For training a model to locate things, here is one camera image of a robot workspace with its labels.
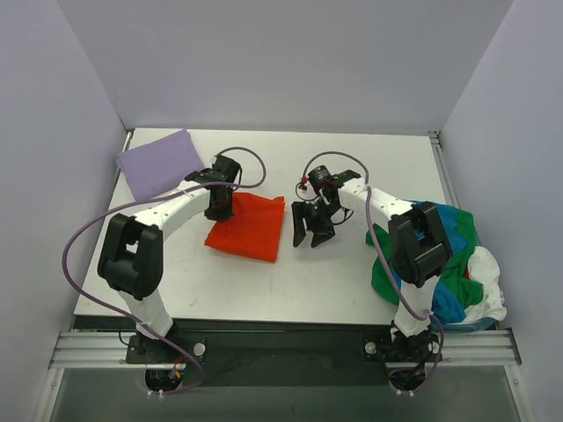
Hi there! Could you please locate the orange t shirt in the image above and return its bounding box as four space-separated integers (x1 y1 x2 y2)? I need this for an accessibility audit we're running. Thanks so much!
204 193 285 263

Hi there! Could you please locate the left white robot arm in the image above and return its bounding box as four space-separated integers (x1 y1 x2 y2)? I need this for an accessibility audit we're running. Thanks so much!
98 156 241 362

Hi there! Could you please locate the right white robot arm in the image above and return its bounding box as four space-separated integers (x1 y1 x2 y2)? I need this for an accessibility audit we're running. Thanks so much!
291 165 452 359

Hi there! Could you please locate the folded purple t shirt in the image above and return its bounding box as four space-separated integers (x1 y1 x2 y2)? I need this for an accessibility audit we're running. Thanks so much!
116 129 204 200

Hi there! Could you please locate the green t shirt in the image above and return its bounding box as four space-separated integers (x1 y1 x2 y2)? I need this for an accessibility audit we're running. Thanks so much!
364 210 485 309

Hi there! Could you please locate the blue t shirt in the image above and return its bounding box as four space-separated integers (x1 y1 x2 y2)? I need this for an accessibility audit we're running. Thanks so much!
391 200 468 324

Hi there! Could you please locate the white t shirt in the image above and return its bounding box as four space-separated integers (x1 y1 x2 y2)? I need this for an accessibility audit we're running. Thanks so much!
463 246 508 324

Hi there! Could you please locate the blue basket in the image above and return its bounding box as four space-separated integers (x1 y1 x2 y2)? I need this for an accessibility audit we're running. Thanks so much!
443 317 496 333

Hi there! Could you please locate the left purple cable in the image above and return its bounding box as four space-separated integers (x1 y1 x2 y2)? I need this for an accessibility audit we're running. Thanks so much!
61 146 268 395

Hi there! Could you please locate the purple cable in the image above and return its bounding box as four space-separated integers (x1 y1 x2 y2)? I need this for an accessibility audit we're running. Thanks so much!
61 146 268 395
301 150 443 392

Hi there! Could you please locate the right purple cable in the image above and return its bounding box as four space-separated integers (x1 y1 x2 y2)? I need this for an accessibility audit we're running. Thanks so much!
301 150 443 392

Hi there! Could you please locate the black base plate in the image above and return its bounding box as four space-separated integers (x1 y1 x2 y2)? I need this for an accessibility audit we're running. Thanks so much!
74 316 442 393

